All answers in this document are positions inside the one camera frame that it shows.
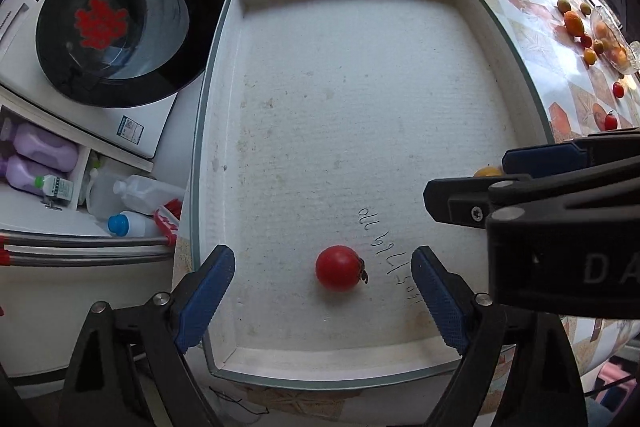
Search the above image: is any purple detergent bottle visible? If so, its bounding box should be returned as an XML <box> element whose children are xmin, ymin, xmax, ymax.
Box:
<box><xmin>0</xmin><ymin>155</ymin><xmax>51</xmax><ymax>198</ymax></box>
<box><xmin>7</xmin><ymin>122</ymin><xmax>81</xmax><ymax>172</ymax></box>

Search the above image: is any pink stool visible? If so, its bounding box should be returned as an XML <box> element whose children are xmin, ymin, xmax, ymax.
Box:
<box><xmin>600</xmin><ymin>354</ymin><xmax>640</xmax><ymax>413</ymax></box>

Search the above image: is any checkered printed tablecloth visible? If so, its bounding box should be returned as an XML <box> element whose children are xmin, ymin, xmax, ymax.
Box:
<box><xmin>172</xmin><ymin>0</ymin><xmax>640</xmax><ymax>420</ymax></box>

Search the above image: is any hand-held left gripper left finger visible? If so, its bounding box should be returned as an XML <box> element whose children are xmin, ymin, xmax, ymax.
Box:
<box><xmin>57</xmin><ymin>244</ymin><xmax>237</xmax><ymax>427</ymax></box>

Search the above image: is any clear plastic jug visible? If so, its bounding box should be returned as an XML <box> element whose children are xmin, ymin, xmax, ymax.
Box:
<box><xmin>112</xmin><ymin>175</ymin><xmax>186</xmax><ymax>218</ymax></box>
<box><xmin>86</xmin><ymin>167</ymin><xmax>128</xmax><ymax>223</ymax></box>

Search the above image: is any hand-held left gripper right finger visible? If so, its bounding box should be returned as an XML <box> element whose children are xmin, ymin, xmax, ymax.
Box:
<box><xmin>410</xmin><ymin>245</ymin><xmax>588</xmax><ymax>427</ymax></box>

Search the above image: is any white foam tray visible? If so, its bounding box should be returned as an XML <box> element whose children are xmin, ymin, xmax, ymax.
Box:
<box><xmin>191</xmin><ymin>0</ymin><xmax>556</xmax><ymax>390</ymax></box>

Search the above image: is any red brush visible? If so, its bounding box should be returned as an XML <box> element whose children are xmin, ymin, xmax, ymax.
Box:
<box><xmin>152</xmin><ymin>199</ymin><xmax>183</xmax><ymax>247</ymax></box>

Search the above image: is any white bottle green label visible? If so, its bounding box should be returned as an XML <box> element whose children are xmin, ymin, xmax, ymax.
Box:
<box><xmin>34</xmin><ymin>174</ymin><xmax>76</xmax><ymax>204</ymax></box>

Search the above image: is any white storage shelf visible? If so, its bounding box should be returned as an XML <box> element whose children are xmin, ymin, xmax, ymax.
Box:
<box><xmin>0</xmin><ymin>87</ymin><xmax>186</xmax><ymax>378</ymax></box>

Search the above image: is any white washing machine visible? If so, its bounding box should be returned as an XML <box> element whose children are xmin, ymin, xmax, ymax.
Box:
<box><xmin>0</xmin><ymin>0</ymin><xmax>226</xmax><ymax>160</ymax></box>

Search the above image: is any white bottle blue cap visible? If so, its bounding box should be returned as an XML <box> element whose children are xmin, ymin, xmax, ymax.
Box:
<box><xmin>107</xmin><ymin>212</ymin><xmax>166</xmax><ymax>239</ymax></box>

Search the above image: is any clear glass bowl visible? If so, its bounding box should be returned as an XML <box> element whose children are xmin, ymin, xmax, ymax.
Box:
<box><xmin>590</xmin><ymin>6</ymin><xmax>640</xmax><ymax>75</ymax></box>

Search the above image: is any black cable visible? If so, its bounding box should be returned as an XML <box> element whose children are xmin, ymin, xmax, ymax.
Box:
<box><xmin>210</xmin><ymin>384</ymin><xmax>271</xmax><ymax>418</ymax></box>

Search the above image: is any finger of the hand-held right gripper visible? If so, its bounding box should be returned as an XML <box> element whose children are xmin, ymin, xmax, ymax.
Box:
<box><xmin>423</xmin><ymin>155</ymin><xmax>640</xmax><ymax>228</ymax></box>
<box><xmin>502</xmin><ymin>127</ymin><xmax>640</xmax><ymax>180</ymax></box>

